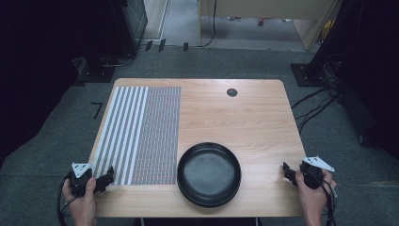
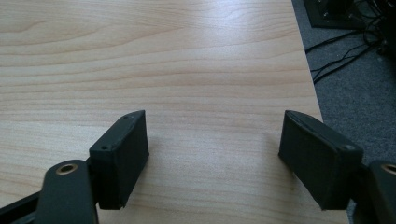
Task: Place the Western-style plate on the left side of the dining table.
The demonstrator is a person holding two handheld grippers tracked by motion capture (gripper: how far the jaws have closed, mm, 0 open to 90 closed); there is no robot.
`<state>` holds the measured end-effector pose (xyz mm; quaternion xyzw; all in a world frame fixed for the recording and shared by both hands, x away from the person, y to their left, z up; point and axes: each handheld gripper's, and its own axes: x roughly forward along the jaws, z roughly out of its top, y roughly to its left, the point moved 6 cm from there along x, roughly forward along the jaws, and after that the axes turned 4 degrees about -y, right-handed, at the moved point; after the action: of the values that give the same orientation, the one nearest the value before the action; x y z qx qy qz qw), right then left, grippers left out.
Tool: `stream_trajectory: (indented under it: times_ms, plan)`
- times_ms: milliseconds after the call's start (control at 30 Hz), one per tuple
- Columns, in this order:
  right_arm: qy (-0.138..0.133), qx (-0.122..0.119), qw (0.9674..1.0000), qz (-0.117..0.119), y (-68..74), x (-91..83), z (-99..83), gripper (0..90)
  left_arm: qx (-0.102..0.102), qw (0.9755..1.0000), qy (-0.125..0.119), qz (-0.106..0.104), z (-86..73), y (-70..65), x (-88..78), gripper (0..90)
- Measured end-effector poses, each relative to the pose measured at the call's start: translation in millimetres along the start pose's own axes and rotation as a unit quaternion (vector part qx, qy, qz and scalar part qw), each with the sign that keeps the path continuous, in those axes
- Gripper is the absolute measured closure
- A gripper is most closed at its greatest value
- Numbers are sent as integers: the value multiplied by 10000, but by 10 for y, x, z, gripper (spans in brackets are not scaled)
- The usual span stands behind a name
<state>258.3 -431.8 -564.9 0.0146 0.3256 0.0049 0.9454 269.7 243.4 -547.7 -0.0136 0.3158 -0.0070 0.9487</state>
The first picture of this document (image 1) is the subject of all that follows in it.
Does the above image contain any black floor cable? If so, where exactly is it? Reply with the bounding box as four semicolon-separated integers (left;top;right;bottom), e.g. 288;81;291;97
295;93;343;135
291;86;333;110

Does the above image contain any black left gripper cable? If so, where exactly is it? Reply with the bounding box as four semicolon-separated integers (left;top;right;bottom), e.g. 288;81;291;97
56;175;78;226

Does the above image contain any person's left hand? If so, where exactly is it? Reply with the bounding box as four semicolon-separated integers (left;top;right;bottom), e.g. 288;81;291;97
61;177;98;219

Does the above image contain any dark curtain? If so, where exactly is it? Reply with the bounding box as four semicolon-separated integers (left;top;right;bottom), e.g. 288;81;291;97
0;0;126;169
309;0;399;159

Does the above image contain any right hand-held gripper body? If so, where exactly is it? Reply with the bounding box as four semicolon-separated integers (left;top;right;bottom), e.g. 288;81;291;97
298;155;336;190

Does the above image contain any dark equipment cabinet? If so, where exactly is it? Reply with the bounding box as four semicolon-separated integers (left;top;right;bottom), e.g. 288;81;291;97
107;0;149;59

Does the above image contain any person's right hand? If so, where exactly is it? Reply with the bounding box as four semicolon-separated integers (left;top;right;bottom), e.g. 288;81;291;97
295;169;338;217

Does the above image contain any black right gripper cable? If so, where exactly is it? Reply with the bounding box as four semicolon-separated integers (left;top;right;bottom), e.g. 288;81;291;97
319;178;339;226

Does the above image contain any grey floor cable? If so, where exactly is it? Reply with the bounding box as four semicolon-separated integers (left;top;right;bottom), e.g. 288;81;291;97
99;54;136;69

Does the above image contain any light wooden desk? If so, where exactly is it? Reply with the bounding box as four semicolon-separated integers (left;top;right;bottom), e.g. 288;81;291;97
199;0;342;52

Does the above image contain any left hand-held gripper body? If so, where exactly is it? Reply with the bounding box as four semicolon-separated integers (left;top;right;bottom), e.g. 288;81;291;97
68;162;95;199

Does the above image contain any black stand base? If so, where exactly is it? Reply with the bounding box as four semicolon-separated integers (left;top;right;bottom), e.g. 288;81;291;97
290;62;328;88
76;56;117;84

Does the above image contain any striped woven placemat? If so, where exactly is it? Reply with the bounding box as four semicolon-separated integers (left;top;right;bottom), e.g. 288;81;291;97
91;86;183;186

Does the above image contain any black hanging cable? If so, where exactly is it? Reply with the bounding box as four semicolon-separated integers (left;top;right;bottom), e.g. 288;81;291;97
198;0;218;49

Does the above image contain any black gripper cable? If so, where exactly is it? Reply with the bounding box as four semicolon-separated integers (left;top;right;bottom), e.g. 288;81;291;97
56;175;78;226
319;178;339;226

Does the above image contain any black round plate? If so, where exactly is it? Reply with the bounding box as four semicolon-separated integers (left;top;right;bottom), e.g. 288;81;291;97
176;141;243;202
179;187;241;209

